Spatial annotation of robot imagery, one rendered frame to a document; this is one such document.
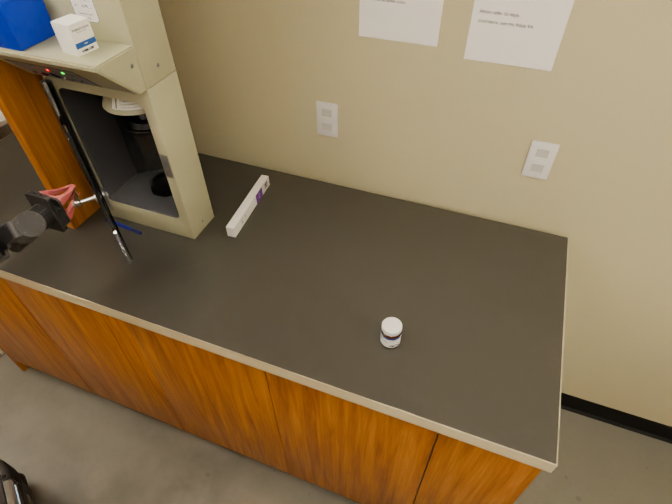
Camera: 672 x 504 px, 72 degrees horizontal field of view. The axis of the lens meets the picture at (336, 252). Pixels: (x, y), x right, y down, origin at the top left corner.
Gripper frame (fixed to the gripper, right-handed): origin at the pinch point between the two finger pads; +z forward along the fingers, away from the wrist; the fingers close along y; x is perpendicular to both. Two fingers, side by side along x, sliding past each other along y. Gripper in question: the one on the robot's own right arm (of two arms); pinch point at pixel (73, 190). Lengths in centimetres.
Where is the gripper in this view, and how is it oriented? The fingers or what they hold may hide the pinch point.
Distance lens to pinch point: 130.9
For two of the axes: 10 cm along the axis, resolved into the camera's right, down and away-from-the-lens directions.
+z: 3.5, -6.7, 6.5
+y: 0.0, -7.0, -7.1
